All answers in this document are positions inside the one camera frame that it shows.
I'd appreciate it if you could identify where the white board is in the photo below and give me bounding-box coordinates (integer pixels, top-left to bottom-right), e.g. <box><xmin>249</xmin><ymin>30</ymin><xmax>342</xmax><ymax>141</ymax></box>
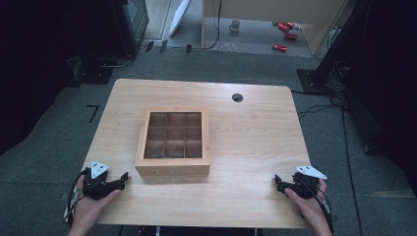
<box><xmin>168</xmin><ymin>0</ymin><xmax>192</xmax><ymax>37</ymax></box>

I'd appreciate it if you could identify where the wooden compartment box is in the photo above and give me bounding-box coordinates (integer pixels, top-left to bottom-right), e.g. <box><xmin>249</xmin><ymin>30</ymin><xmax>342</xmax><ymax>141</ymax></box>
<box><xmin>134</xmin><ymin>106</ymin><xmax>211</xmax><ymax>178</ymax></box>

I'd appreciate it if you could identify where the dark monitor cabinet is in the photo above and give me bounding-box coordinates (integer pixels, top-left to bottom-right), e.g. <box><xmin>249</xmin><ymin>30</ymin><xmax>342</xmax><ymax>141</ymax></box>
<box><xmin>109</xmin><ymin>0</ymin><xmax>150</xmax><ymax>57</ymax></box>

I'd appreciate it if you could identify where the person's right hand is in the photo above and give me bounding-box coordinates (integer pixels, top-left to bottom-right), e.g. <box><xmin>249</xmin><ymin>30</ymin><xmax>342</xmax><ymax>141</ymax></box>
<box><xmin>283</xmin><ymin>179</ymin><xmax>329</xmax><ymax>228</ymax></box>

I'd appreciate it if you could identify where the black slanted stand post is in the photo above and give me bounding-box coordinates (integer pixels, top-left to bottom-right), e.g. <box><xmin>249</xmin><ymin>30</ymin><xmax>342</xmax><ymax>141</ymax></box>
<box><xmin>311</xmin><ymin>0</ymin><xmax>377</xmax><ymax>87</ymax></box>

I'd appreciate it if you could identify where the black hanging cable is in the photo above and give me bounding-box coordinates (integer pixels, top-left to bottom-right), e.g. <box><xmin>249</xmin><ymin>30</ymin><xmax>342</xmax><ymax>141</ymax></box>
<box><xmin>191</xmin><ymin>0</ymin><xmax>223</xmax><ymax>52</ymax></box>

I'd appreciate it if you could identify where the black thin floor cable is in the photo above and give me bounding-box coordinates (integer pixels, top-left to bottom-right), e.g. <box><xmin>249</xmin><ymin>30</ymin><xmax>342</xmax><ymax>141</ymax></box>
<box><xmin>290</xmin><ymin>89</ymin><xmax>343</xmax><ymax>122</ymax></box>

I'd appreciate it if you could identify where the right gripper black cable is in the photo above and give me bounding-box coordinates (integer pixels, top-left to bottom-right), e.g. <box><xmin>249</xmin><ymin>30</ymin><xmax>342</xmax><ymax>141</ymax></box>
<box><xmin>303</xmin><ymin>178</ymin><xmax>336</xmax><ymax>236</ymax></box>

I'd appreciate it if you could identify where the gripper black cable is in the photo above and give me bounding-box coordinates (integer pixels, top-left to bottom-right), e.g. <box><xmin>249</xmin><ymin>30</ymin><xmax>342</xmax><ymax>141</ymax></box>
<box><xmin>63</xmin><ymin>167</ymin><xmax>90</xmax><ymax>227</ymax></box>
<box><xmin>303</xmin><ymin>178</ymin><xmax>336</xmax><ymax>236</ymax></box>

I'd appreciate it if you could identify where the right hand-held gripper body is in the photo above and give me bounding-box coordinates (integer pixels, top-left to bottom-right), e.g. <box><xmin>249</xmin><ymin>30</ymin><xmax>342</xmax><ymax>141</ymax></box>
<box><xmin>283</xmin><ymin>164</ymin><xmax>328</xmax><ymax>200</ymax></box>

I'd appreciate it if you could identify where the person's left hand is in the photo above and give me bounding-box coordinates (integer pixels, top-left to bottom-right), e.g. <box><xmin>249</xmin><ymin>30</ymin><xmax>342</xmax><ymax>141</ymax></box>
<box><xmin>70</xmin><ymin>178</ymin><xmax>123</xmax><ymax>229</ymax></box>

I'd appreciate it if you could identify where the black stand base plate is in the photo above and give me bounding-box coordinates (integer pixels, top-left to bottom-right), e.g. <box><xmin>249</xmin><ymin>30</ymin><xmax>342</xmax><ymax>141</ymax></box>
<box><xmin>296</xmin><ymin>68</ymin><xmax>332</xmax><ymax>96</ymax></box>
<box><xmin>70</xmin><ymin>64</ymin><xmax>115</xmax><ymax>86</ymax></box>

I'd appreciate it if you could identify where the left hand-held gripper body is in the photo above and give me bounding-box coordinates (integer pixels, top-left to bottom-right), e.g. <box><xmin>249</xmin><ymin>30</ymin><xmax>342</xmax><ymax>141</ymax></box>
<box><xmin>81</xmin><ymin>159</ymin><xmax>116</xmax><ymax>201</ymax></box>

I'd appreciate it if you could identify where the black looped floor cable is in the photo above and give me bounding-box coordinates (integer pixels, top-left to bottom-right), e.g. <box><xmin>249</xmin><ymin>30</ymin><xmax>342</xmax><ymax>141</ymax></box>
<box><xmin>95</xmin><ymin>45</ymin><xmax>149</xmax><ymax>69</ymax></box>

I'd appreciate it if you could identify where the black long floor cable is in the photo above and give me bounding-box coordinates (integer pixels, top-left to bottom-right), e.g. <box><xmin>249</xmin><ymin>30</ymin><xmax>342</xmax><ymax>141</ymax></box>
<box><xmin>339</xmin><ymin>106</ymin><xmax>364</xmax><ymax>236</ymax></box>

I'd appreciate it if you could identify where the black corner floor tape mark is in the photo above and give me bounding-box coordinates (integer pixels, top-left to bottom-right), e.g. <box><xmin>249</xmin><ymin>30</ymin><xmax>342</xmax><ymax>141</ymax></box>
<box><xmin>86</xmin><ymin>103</ymin><xmax>100</xmax><ymax>124</ymax></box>

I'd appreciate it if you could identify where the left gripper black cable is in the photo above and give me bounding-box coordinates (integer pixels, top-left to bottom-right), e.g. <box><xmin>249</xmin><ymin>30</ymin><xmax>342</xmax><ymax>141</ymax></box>
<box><xmin>63</xmin><ymin>167</ymin><xmax>90</xmax><ymax>227</ymax></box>

